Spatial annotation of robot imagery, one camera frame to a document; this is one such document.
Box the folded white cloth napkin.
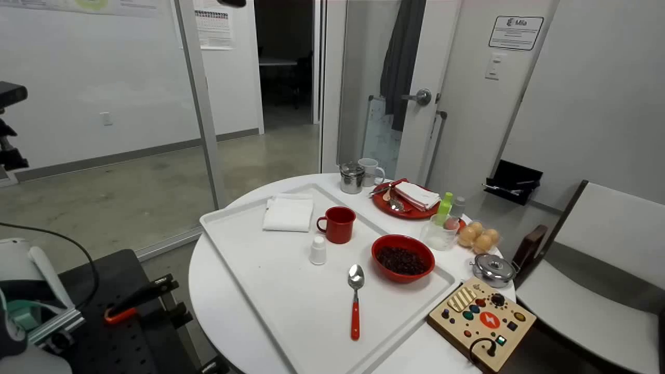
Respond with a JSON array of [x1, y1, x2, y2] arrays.
[[263, 197, 313, 233]]

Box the small white seasoning bottle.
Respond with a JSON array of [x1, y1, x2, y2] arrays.
[[309, 235, 327, 266]]

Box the black perforated work table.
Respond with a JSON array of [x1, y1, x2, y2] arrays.
[[63, 250, 198, 374]]

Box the black clamp with orange handle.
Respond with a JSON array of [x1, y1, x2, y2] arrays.
[[104, 275, 178, 327]]

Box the wall notice sign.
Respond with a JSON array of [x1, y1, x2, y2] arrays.
[[489, 14, 544, 52]]

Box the spoon with red handle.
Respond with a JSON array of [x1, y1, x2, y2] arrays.
[[347, 264, 366, 340]]

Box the small metal lidded pot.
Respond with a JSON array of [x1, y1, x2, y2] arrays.
[[472, 254, 516, 288]]

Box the red enamel cup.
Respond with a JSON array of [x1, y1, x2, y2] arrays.
[[316, 205, 355, 243]]

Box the dark jacket on door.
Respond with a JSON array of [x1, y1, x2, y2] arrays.
[[380, 0, 425, 131]]

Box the stainless steel canister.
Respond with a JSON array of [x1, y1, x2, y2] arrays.
[[338, 166, 366, 196]]

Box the bread rolls pile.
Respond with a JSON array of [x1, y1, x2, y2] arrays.
[[456, 223, 500, 254]]

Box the silver door handle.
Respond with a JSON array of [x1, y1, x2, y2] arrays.
[[402, 90, 433, 105]]

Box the red plate with items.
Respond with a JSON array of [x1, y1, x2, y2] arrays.
[[370, 181, 439, 221]]

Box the white chair with dark frame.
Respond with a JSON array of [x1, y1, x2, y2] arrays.
[[517, 181, 665, 374]]

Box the red bowl with beans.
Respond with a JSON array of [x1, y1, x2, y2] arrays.
[[370, 235, 437, 284]]

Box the wooden busy board toy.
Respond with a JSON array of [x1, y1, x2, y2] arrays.
[[425, 278, 535, 374]]

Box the small whiteboard leaning on door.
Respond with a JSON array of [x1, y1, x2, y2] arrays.
[[362, 96, 400, 177]]

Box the black cable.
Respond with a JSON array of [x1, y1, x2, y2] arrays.
[[0, 221, 102, 308]]

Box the clear glass measuring cup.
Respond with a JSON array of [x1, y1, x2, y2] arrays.
[[357, 157, 385, 184]]

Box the clear plastic cup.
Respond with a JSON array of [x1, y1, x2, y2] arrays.
[[423, 223, 453, 252]]

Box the black box on floor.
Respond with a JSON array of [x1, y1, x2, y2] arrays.
[[487, 159, 542, 205]]

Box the green squeeze bottle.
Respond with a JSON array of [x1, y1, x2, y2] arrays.
[[434, 191, 455, 226]]

